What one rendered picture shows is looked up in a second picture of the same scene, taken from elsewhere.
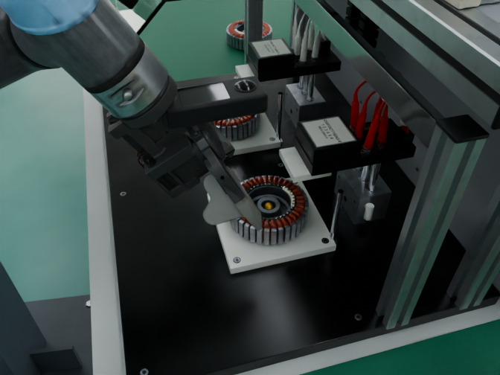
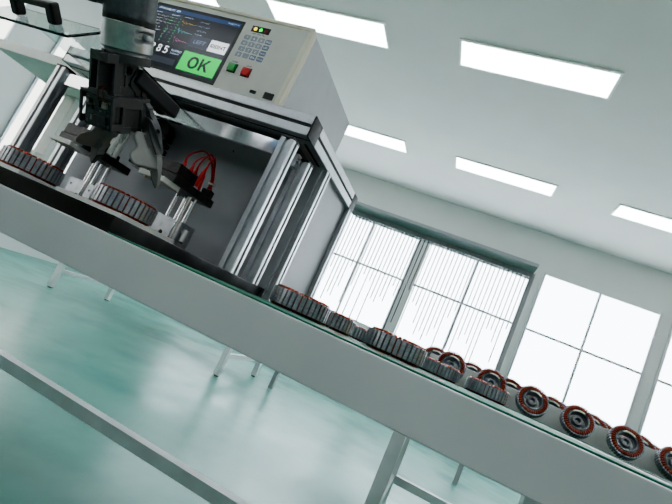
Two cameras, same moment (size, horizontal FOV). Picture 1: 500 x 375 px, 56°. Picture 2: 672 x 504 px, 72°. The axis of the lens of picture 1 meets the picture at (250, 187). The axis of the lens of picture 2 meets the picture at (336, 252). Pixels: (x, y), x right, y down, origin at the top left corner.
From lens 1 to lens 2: 0.75 m
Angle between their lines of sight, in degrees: 72
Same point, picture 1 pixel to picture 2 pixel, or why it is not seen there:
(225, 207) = (146, 157)
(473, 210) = not seen: hidden behind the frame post
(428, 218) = (275, 179)
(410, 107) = (258, 138)
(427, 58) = (268, 118)
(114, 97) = (138, 34)
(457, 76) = (287, 122)
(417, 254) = (264, 204)
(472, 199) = not seen: hidden behind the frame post
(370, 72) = (224, 130)
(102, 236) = not seen: outside the picture
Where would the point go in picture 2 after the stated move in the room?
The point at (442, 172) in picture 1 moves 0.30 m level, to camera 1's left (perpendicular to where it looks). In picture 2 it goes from (286, 153) to (166, 40)
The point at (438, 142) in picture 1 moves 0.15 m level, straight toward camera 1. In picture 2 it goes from (283, 142) to (320, 131)
